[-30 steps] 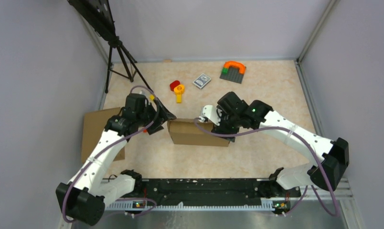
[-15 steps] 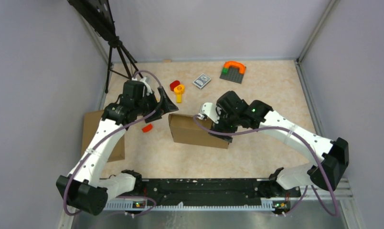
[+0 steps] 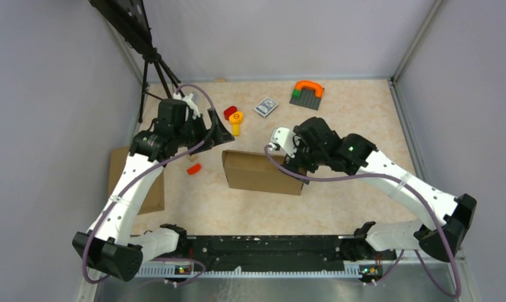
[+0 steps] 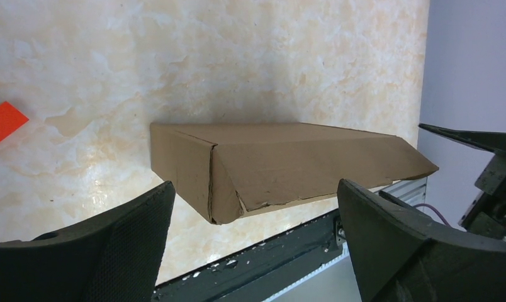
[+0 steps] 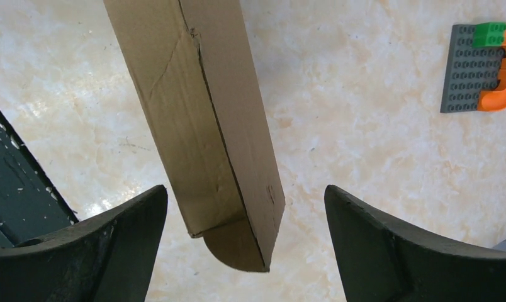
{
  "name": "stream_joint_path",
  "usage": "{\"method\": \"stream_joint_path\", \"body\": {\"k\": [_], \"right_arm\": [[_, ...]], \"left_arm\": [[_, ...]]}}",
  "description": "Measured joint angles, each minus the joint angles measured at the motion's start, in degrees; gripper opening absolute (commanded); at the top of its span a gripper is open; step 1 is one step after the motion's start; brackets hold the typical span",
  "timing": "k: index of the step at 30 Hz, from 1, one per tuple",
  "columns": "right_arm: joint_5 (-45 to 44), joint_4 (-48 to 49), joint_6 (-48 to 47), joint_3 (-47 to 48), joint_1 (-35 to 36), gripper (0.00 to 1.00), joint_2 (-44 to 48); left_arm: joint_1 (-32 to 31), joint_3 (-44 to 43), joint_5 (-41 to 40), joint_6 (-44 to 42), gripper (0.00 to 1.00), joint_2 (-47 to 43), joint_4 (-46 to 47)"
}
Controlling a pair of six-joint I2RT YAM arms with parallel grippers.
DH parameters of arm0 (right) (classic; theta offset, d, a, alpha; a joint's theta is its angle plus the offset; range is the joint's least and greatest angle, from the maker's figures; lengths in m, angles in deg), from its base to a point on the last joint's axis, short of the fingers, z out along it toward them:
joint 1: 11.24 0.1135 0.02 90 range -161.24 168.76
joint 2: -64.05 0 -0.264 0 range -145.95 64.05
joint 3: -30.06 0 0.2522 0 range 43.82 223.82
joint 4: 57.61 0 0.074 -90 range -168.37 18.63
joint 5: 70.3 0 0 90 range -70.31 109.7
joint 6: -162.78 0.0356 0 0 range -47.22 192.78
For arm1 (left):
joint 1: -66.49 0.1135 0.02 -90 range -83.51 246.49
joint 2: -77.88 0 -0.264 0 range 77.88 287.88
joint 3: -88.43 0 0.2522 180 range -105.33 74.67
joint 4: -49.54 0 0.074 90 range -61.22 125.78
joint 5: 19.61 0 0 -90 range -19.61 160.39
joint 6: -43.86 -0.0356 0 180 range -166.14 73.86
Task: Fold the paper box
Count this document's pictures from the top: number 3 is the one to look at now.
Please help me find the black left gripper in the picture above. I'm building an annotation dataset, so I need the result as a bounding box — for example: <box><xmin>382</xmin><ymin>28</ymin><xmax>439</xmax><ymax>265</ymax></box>
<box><xmin>174</xmin><ymin>108</ymin><xmax>233</xmax><ymax>155</ymax></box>

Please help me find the large cardboard box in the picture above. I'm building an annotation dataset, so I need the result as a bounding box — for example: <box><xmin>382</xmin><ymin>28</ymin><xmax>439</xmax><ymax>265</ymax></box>
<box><xmin>222</xmin><ymin>150</ymin><xmax>303</xmax><ymax>196</ymax></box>

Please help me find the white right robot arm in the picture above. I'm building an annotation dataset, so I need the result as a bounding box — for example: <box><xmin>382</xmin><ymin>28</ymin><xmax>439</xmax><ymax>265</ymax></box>
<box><xmin>286</xmin><ymin>117</ymin><xmax>477</xmax><ymax>262</ymax></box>

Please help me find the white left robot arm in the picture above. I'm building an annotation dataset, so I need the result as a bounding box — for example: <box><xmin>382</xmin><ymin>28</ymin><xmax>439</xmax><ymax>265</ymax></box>
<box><xmin>72</xmin><ymin>98</ymin><xmax>234</xmax><ymax>284</ymax></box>

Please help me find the blue playing card box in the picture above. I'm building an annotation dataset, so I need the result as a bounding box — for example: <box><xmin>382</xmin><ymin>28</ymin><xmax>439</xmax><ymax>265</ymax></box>
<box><xmin>254</xmin><ymin>97</ymin><xmax>279</xmax><ymax>118</ymax></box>

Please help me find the small folded cardboard box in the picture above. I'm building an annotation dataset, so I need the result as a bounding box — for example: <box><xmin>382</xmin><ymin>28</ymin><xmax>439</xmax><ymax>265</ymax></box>
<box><xmin>107</xmin><ymin>147</ymin><xmax>166</xmax><ymax>216</ymax></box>

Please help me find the yellow oval toy block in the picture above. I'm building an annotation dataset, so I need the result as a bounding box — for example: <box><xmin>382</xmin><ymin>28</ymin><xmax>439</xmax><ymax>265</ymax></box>
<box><xmin>229</xmin><ymin>111</ymin><xmax>244</xmax><ymax>137</ymax></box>

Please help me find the red oval plastic block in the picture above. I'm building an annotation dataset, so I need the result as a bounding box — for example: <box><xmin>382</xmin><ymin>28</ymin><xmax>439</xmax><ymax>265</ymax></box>
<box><xmin>223</xmin><ymin>106</ymin><xmax>238</xmax><ymax>121</ymax></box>

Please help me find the orange rectangular block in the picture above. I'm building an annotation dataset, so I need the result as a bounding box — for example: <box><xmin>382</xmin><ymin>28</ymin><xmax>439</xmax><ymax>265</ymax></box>
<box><xmin>186</xmin><ymin>163</ymin><xmax>202</xmax><ymax>175</ymax></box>

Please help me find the orange arch toy block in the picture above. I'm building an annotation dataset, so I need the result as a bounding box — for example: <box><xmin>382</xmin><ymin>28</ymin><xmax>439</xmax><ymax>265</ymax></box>
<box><xmin>294</xmin><ymin>80</ymin><xmax>324</xmax><ymax>98</ymax></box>

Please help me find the green small toy brick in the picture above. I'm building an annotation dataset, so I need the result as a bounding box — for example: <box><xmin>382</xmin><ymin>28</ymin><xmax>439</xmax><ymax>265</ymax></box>
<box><xmin>292</xmin><ymin>89</ymin><xmax>301</xmax><ymax>98</ymax></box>

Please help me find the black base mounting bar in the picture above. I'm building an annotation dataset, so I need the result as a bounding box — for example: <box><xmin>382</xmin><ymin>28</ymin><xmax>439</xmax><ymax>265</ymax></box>
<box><xmin>165</xmin><ymin>235</ymin><xmax>398</xmax><ymax>272</ymax></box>

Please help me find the black tripod stand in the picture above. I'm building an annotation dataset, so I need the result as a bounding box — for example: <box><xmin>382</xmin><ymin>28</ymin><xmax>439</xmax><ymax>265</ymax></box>
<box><xmin>89</xmin><ymin>0</ymin><xmax>181</xmax><ymax>123</ymax></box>

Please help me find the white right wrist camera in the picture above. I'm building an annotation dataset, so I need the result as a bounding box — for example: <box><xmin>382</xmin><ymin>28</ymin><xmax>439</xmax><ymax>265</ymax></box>
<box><xmin>268</xmin><ymin>127</ymin><xmax>297</xmax><ymax>158</ymax></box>

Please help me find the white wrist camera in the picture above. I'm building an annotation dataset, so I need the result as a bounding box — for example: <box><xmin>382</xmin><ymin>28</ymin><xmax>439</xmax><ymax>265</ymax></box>
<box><xmin>268</xmin><ymin>127</ymin><xmax>297</xmax><ymax>158</ymax></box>
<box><xmin>172</xmin><ymin>92</ymin><xmax>201</xmax><ymax>120</ymax></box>

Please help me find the grey lego base plate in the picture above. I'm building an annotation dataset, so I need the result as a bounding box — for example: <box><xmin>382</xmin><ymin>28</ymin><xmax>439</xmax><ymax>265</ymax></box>
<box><xmin>290</xmin><ymin>89</ymin><xmax>322</xmax><ymax>111</ymax></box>

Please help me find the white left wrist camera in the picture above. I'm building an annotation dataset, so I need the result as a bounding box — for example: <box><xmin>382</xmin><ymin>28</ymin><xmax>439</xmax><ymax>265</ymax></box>
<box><xmin>172</xmin><ymin>92</ymin><xmax>201</xmax><ymax>120</ymax></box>

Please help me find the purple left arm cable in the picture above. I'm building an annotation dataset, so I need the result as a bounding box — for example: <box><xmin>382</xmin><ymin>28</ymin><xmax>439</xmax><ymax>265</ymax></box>
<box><xmin>81</xmin><ymin>83</ymin><xmax>218</xmax><ymax>288</ymax></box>

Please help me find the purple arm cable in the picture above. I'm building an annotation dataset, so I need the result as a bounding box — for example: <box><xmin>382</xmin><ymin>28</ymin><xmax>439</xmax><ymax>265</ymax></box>
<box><xmin>264</xmin><ymin>143</ymin><xmax>463</xmax><ymax>299</ymax></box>
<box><xmin>81</xmin><ymin>83</ymin><xmax>218</xmax><ymax>288</ymax></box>

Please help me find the aluminium front rail frame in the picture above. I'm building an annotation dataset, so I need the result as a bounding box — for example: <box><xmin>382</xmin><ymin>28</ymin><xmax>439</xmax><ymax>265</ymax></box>
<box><xmin>76</xmin><ymin>233</ymin><xmax>481</xmax><ymax>302</ymax></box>

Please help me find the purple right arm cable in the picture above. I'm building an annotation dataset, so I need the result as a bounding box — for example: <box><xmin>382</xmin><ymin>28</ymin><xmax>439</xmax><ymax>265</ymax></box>
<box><xmin>264</xmin><ymin>143</ymin><xmax>463</xmax><ymax>299</ymax></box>

